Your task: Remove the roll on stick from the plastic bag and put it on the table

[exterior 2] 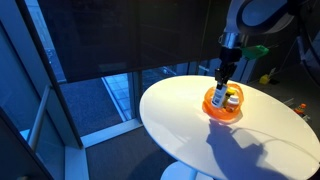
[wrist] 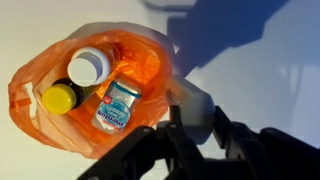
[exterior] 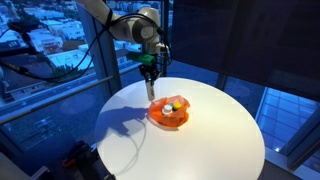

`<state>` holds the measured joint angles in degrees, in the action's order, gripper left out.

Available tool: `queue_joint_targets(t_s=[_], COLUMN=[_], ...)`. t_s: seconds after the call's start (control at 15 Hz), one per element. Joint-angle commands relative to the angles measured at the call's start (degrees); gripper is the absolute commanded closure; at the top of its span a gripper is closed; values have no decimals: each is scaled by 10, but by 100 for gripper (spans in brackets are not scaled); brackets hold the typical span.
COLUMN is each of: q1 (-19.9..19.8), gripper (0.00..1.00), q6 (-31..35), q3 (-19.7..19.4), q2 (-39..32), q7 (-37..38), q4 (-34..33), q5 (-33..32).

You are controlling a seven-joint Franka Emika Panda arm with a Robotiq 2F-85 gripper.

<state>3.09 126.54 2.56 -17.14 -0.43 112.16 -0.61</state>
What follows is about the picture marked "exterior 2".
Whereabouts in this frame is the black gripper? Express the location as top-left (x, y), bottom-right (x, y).
top-left (214, 45), bottom-right (243, 86)

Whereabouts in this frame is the white roll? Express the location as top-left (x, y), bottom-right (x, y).
top-left (210, 83), bottom-right (230, 110)

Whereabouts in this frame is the yellow cap bottle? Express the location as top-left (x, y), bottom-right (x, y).
top-left (223, 87), bottom-right (236, 108)

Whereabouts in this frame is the white cap pill bottle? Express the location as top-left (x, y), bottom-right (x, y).
top-left (226, 95), bottom-right (241, 113)

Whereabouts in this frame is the orange bowl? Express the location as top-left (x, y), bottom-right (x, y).
top-left (201, 82), bottom-right (245, 123)

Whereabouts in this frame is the small yellow box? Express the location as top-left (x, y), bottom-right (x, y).
top-left (259, 73), bottom-right (271, 86)

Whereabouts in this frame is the small orange bottle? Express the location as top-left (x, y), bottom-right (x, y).
top-left (294, 102), bottom-right (308, 117)

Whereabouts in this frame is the dark roller window blind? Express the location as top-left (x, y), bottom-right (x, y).
top-left (35, 0), bottom-right (232, 84)

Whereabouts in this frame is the metal window handrail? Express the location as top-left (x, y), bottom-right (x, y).
top-left (27, 84), bottom-right (52, 152)

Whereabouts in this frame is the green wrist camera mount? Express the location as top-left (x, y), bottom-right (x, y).
top-left (241, 44), bottom-right (270, 61)

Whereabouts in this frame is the white table pedestal base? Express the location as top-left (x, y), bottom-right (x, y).
top-left (159, 160), bottom-right (214, 180)

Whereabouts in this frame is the window frame pillar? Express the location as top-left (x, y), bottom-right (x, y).
top-left (15, 0), bottom-right (84, 149)

